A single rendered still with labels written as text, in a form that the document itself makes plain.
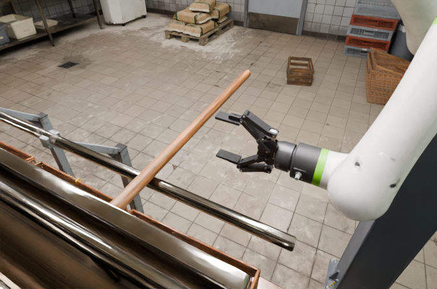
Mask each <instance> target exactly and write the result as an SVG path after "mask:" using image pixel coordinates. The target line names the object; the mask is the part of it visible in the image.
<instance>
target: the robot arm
mask: <svg viewBox="0 0 437 289"><path fill-rule="evenodd" d="M390 1H391V2H392V3H393V5H394V6H395V8H396V9H397V11H398V13H399V15H400V17H401V19H402V21H403V24H404V28H405V31H406V44H407V47H408V49H409V51H410V52H411V53H412V54H413V55H415V56H414V58H413V60H412V62H411V63H410V66H409V67H408V69H407V71H406V73H405V74H404V76H403V78H402V80H401V81H400V83H399V85H398V86H397V88H396V89H395V91H394V93H393V94H392V96H391V98H390V99H389V101H388V102H387V104H386V105H385V107H384V108H383V110H382V111H381V113H380V114H379V116H378V117H377V119H376V120H375V121H374V123H373V124H372V126H371V127H370V128H369V129H368V131H367V132H366V134H365V135H364V136H363V137H362V139H361V140H360V142H359V143H358V144H357V145H356V146H355V147H354V149H353V150H352V151H351V153H350V154H343V153H339V152H333V151H330V150H326V149H324V148H319V147H317V146H313V145H310V144H306V143H302V142H300V143H299V144H298V146H297V145H296V144H294V143H290V142H287V141H278V140H277V139H276V136H277V135H278V133H279V130H278V129H276V128H273V127H270V126H269V125H268V124H267V123H265V122H264V121H262V119H260V118H258V117H257V116H256V115H255V114H253V113H252V112H250V111H249V110H246V111H245V112H244V113H243V114H242V115H238V114H235V113H230V114H229V113H225V112H222V111H219V112H218V114H217V115H216V116H215V119H217V120H221V121H223V122H227V123H230V124H234V125H237V126H239V125H240V124H241V125H242V126H243V127H244V128H245V129H246V130H247V131H248V132H249V133H250V134H251V136H253V138H254V139H255V140H256V142H257V144H258V151H257V154H255V155H253V156H249V157H246V158H243V159H241V158H242V156H240V155H237V154H234V153H231V152H228V151H225V150H223V149H220V150H219V151H218V152H217V154H216V157H218V158H221V159H224V160H226V161H229V162H230V163H233V164H236V165H237V166H236V167H237V168H238V169H239V171H240V172H265V173H269V174H270V173H271V172H272V170H273V168H275V169H278V170H281V171H284V172H289V171H290V172H289V176H290V177H291V178H294V179H295V180H297V181H298V180H300V181H302V182H306V183H308V184H311V185H314V186H317V187H320V188H323V189H325V190H327V191H328V197H329V199H330V202H331V203H332V205H333V207H334V208H335V209H336V210H337V211H338V212H339V213H340V214H341V215H343V216H345V217H347V218H349V219H352V220H355V221H372V220H374V219H377V218H379V217H380V216H382V215H383V214H384V213H385V212H386V211H387V210H388V208H389V207H390V204H391V203H392V201H393V199H394V197H395V196H396V194H397V192H398V190H399V188H400V187H401V185H402V183H403V182H404V180H405V178H406V177H407V175H408V173H409V172H410V170H411V169H412V167H413V166H414V164H415V163H416V161H417V160H418V158H419V157H420V155H421V154H422V153H423V151H424V149H425V148H426V147H427V145H428V144H429V143H430V142H431V140H432V138H433V137H434V136H435V135H436V134H437V0H390ZM262 139H264V140H262ZM263 161H264V162H265V163H261V162H263Z"/></svg>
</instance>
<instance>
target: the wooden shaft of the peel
mask: <svg viewBox="0 0 437 289"><path fill-rule="evenodd" d="M250 74H251V72H250V70H245V71H244V72H243V73H242V74H241V75H240V76H239V77H238V78H237V79H236V80H235V81H234V82H233V83H232V84H231V85H230V86H229V87H228V88H227V89H226V90H224V91H223V92H222V93H221V94H220V95H219V96H218V97H217V98H216V99H215V100H214V101H213V102H212V103H211V104H210V105H209V106H208V107H207V108H206V109H205V110H204V111H203V112H202V113H201V114H200V115H199V116H198V117H197V118H196V119H194V120H193V121H192V122H191V123H190V124H189V125H188V126H187V127H186V128H185V129H184V130H183V131H182V132H181V133H180V134H179V135H178V136H177V137H176V138H175V139H174V140H173V141H172V142H171V143H170V144H169V145H168V146H167V147H166V148H165V149H164V150H163V151H162V152H161V153H160V154H159V155H158V156H157V157H156V158H155V159H154V160H153V161H152V162H151V163H150V164H149V165H148V166H147V167H146V168H145V169H144V170H143V171H142V172H141V173H140V174H139V175H138V176H137V177H135V178H134V179H133V180H132V181H131V182H130V183H129V184H128V185H127V186H126V187H125V188H124V189H123V190H122V191H121V192H120V193H119V194H118V195H117V196H116V197H115V198H114V199H113V200H112V201H111V202H110V204H112V205H114V206H116V207H118V208H119V209H121V210H123V209H124V208H125V207H126V206H127V205H128V204H129V203H130V202H131V201H132V200H133V199H134V198H135V197H136V196H137V195H138V194H139V193H140V192H141V191H142V190H143V189H144V187H145V186H146V185H147V184H148V183H149V182H150V181H151V180H152V179H153V178H154V177H155V176H156V175H157V173H158V172H159V171H160V170H161V169H162V168H163V167H164V166H165V165H166V164H167V163H168V162H169V161H170V160H171V159H172V158H173V157H174V156H175V155H176V154H177V153H178V152H179V151H180V150H181V148H182V147H183V146H184V145H185V144H186V143H187V142H188V141H189V140H190V139H191V138H192V137H193V136H194V134H195V133H196V132H197V131H198V130H199V129H200V128H201V127H202V126H203V125H204V124H205V123H206V122H207V121H208V120H209V119H210V118H211V117H212V116H213V115H214V114H215V113H216V112H217V111H218V109H219V108H220V107H221V106H222V105H223V104H224V103H225V102H226V101H227V100H228V99H229V98H230V96H231V95H232V94H233V93H234V92H235V91H236V90H237V89H238V88H239V87H240V86H241V85H242V84H243V83H244V82H245V81H246V80H247V79H248V78H249V77H250Z"/></svg>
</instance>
